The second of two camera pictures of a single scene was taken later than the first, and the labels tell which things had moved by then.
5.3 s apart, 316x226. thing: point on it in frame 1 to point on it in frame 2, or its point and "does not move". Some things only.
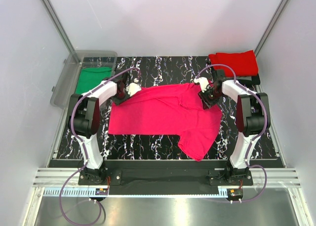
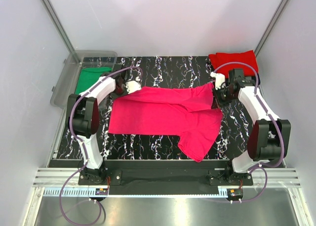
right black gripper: [206, 103] to [219, 102]
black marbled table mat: [152, 71] does not move
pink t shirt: [177, 109] does not move
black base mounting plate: [165, 177] does not move
